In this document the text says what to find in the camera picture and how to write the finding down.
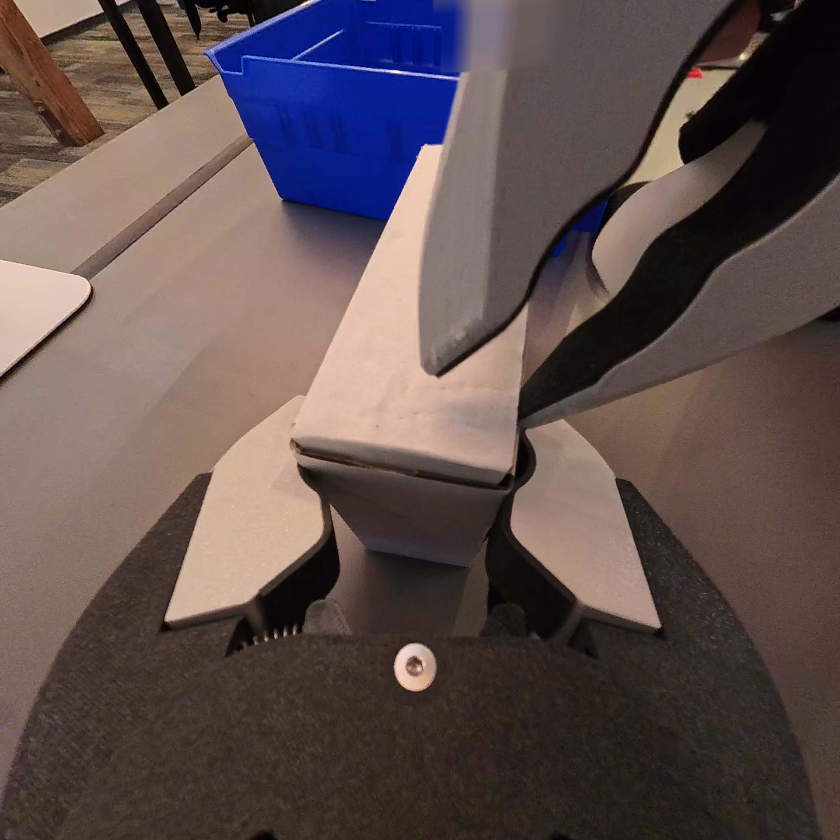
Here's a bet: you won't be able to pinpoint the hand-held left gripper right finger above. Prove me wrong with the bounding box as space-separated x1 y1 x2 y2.
489 420 662 636

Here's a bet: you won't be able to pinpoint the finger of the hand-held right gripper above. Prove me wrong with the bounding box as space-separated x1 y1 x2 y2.
419 0 752 378
518 128 840 431

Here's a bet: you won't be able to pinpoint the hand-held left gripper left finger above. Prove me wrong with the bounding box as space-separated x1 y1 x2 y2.
164 395 340 624

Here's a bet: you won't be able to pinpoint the white cardboard box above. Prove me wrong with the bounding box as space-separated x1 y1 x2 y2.
290 144 581 568

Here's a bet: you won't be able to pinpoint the person's right hand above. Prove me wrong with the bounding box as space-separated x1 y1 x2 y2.
679 0 840 165

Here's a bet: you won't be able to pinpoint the blue plastic bin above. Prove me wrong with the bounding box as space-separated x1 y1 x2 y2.
205 0 609 261

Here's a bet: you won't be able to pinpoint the white board stand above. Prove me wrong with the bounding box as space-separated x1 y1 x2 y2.
0 259 91 379

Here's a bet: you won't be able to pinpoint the black metal legs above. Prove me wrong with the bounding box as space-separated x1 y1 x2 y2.
98 0 198 110

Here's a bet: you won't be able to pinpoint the wooden post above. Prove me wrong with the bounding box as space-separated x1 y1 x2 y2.
0 0 105 147

